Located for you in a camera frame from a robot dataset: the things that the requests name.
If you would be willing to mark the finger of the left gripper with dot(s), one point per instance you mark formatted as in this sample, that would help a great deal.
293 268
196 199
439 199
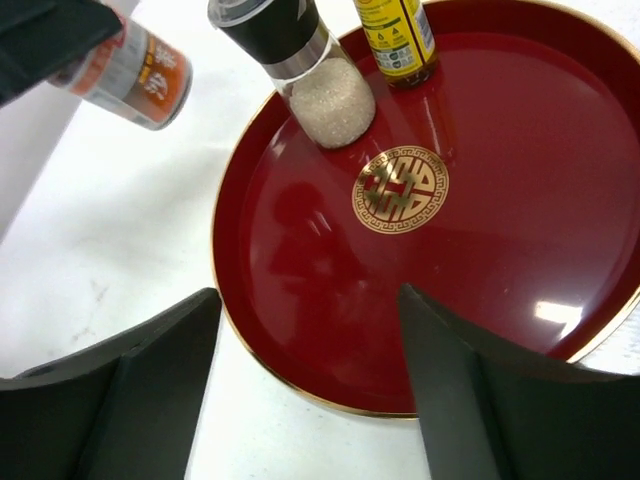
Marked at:
40 38

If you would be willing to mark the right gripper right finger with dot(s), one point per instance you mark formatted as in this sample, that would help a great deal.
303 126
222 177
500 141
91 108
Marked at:
491 409

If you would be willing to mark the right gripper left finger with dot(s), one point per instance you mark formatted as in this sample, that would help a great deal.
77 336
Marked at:
124 408

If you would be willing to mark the jar with white red lid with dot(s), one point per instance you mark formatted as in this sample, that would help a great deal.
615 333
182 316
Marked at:
134 75

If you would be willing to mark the salt grinder black cap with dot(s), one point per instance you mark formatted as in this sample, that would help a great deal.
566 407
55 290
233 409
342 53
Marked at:
317 80

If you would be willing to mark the small yellow label sauce bottle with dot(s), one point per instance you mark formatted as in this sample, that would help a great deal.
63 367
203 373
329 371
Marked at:
400 38

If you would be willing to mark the red round tray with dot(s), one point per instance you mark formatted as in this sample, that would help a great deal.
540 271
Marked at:
506 187

